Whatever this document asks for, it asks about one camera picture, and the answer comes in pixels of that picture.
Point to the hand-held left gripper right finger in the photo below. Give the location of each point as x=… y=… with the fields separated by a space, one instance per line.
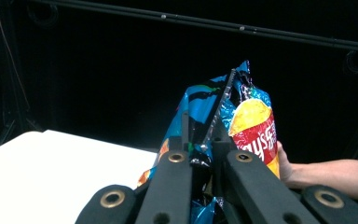
x=224 y=144

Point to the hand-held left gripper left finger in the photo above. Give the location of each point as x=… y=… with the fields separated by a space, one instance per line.
x=180 y=144

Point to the blue potato chip bag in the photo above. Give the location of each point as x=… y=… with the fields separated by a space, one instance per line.
x=254 y=124

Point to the black curtain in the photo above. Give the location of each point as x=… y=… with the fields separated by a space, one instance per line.
x=105 y=77

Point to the black metal rod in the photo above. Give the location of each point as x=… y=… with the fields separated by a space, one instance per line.
x=199 y=23

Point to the white table mat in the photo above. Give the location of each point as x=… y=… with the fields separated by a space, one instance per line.
x=59 y=174

